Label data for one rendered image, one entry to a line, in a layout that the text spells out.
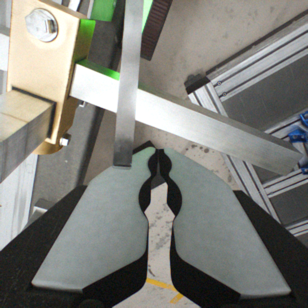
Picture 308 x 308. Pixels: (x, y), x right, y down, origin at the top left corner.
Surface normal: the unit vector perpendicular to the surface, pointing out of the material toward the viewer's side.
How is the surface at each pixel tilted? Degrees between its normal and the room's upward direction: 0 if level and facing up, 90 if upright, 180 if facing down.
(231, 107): 0
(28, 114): 90
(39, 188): 0
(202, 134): 0
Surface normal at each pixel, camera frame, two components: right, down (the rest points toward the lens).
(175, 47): -0.02, 0.50
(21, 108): 0.37, -0.80
